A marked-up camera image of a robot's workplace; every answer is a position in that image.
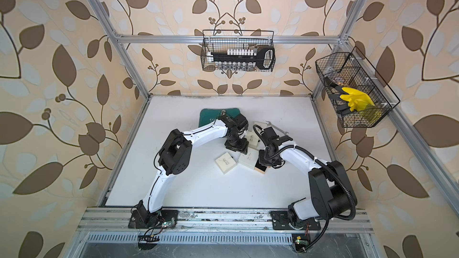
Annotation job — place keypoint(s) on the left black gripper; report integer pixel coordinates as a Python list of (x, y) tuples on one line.
[(242, 147)]

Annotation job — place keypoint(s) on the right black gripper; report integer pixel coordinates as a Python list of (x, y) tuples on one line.
[(263, 161)]

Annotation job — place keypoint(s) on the cream jewelry box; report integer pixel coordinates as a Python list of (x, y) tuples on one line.
[(252, 139), (262, 125), (251, 160), (226, 163)]

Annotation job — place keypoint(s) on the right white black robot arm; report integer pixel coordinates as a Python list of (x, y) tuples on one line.
[(331, 193)]

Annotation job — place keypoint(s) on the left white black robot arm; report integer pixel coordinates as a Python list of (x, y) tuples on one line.
[(175, 154)]

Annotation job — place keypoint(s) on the silver open-end wrench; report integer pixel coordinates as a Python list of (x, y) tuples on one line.
[(270, 124)]

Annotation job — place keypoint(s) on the green plastic tool case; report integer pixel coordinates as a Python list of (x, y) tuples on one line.
[(208, 116)]

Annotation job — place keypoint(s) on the black socket holder tool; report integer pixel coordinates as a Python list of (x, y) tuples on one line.
[(262, 58)]

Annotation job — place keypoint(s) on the black pliers in basket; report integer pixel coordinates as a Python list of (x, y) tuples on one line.
[(341, 106)]

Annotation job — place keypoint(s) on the yellow rubber glove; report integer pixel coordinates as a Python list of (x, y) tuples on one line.
[(358, 100)]

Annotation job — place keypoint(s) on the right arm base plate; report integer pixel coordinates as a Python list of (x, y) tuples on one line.
[(288, 220)]

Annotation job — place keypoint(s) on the back black wire basket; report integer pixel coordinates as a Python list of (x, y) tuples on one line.
[(224, 39)]

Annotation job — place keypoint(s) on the black wire basket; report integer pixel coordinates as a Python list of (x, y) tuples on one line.
[(224, 39), (348, 70)]

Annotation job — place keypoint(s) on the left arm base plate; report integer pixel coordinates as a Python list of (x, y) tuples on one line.
[(160, 219)]

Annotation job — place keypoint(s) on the right black wire basket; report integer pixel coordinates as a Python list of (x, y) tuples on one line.
[(348, 70)]

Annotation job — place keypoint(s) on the aluminium front rail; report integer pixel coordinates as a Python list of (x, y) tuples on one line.
[(214, 220)]

